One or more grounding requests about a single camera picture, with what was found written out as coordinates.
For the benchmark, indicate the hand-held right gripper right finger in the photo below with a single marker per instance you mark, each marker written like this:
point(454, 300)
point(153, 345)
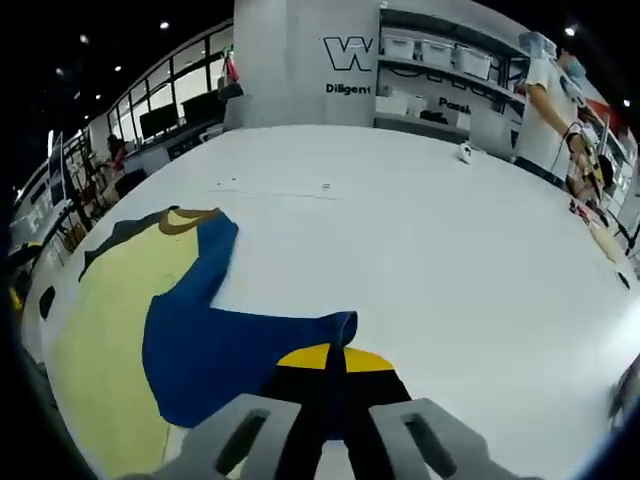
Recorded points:
point(425, 440)

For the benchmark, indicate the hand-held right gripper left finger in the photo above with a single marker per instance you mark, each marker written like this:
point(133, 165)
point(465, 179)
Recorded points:
point(225, 440)

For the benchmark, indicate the yellow blue colour-block garment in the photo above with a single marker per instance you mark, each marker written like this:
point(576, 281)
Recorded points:
point(100, 325)

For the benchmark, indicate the black oval table grommet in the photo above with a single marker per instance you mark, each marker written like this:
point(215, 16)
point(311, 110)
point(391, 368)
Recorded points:
point(47, 301)

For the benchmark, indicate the dark display panel on stand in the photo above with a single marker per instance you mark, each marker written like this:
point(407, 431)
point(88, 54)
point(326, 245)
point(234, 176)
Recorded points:
point(57, 165)

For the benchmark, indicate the black computer monitor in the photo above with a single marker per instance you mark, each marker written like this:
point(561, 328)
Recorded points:
point(200, 109)
point(159, 125)

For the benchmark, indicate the cream cloth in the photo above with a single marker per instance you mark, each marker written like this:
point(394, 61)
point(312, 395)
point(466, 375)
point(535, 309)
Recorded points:
point(610, 245)

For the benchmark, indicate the small red patterned items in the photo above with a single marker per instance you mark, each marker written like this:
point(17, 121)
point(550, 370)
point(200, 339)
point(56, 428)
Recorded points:
point(582, 207)

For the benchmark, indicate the black tripod stand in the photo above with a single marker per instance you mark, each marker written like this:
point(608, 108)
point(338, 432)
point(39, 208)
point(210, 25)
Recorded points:
point(622, 231)

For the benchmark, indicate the small white device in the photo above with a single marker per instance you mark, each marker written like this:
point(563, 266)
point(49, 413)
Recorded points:
point(466, 152)

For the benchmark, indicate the flat white storage box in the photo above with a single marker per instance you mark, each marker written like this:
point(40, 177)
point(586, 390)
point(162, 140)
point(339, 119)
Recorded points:
point(400, 106)

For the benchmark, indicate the cluttered white shelving rack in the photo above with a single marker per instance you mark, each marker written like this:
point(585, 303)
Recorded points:
point(620, 150)

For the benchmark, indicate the grey metal shelving rack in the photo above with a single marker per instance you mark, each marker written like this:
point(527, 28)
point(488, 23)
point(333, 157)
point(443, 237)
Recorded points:
point(400, 61)

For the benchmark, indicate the white plastic storage bin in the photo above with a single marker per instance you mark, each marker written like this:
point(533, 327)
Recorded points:
point(437, 52)
point(400, 48)
point(472, 62)

